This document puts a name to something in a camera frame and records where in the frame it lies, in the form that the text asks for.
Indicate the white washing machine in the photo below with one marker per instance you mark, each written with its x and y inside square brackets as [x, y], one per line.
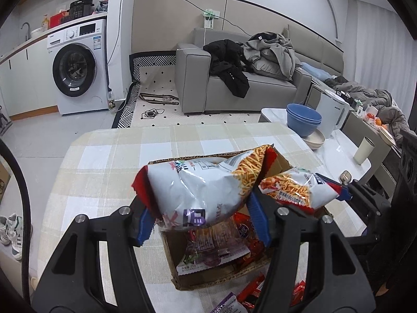
[78, 68]

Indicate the small round metal object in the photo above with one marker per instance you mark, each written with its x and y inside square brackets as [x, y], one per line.
[345, 176]

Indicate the beige plate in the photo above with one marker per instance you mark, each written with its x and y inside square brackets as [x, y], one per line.
[387, 136]

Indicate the red box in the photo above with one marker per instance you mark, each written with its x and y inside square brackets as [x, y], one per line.
[59, 19]

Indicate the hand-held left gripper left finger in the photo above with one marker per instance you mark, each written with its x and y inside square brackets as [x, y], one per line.
[145, 228]

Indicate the grey plastic bag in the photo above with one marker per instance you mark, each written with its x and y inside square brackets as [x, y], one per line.
[101, 6]

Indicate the red black snack packet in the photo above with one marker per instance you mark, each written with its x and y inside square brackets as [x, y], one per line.
[251, 291]

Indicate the folded patterned play mat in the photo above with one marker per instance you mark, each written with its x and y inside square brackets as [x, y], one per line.
[153, 62]

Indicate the brown cardboard box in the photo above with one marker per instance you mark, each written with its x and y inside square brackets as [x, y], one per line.
[211, 282]

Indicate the grey sofa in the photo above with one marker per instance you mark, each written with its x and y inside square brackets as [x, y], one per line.
[192, 81]

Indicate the red fruit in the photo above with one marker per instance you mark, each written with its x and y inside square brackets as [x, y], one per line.
[369, 116]

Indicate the person's right hand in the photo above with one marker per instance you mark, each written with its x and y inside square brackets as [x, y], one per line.
[380, 288]

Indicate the small noodle snack bag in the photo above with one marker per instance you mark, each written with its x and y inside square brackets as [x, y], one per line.
[293, 189]

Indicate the white electric kettle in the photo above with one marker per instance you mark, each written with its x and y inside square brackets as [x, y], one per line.
[332, 114]

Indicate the white green sneaker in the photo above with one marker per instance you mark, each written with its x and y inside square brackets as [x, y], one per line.
[6, 230]
[21, 239]

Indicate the black jacket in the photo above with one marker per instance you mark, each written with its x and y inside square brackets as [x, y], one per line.
[228, 68]

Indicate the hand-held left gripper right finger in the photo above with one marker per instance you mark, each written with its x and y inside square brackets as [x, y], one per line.
[260, 221]

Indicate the upright vacuum cleaner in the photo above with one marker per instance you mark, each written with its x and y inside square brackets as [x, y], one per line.
[5, 122]

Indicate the metal rods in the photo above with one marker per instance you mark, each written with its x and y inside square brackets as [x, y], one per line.
[167, 99]

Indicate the checkered tablecloth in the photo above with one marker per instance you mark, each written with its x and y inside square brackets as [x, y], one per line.
[114, 156]

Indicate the red triangular chip bag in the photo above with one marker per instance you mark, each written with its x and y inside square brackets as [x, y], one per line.
[244, 226]

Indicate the plastic bottle green label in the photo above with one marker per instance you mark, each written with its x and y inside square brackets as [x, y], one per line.
[111, 101]

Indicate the white curtain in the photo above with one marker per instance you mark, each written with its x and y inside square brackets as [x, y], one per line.
[384, 45]

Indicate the small white carton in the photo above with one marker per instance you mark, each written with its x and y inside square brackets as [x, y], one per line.
[359, 110]

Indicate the white lower cabinets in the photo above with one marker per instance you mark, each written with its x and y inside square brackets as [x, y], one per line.
[26, 78]

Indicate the grey clothes pile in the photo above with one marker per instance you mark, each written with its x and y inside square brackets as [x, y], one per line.
[270, 55]

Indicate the yellow soap bottle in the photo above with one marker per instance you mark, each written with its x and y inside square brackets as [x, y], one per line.
[45, 22]

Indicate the white wall power strip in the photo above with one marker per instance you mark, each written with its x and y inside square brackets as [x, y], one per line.
[209, 18]

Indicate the blue bowl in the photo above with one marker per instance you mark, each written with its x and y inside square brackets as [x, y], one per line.
[304, 128]
[303, 111]

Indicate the cream tumbler cup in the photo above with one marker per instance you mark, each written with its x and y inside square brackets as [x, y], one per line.
[363, 150]

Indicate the purple snack packet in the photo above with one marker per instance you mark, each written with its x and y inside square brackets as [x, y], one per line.
[208, 251]

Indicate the large white noodle snack bag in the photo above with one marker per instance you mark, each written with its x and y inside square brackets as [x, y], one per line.
[195, 189]

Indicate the beige shallow bowl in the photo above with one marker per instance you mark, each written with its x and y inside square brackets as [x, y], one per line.
[317, 140]

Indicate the printed cardboard floor box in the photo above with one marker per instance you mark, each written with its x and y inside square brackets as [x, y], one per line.
[4, 182]

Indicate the orange fruit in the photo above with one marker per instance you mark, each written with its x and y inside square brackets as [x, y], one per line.
[378, 122]

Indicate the black pressure cooker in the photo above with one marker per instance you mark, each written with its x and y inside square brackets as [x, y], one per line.
[81, 9]

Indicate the white bowl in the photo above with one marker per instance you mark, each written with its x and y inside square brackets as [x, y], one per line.
[37, 32]

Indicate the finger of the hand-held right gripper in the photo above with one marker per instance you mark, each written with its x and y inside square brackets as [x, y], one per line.
[374, 216]
[346, 195]

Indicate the black faucet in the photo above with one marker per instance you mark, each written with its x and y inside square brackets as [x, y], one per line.
[26, 27]

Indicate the grey padded coat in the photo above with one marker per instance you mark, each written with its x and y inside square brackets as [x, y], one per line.
[384, 99]

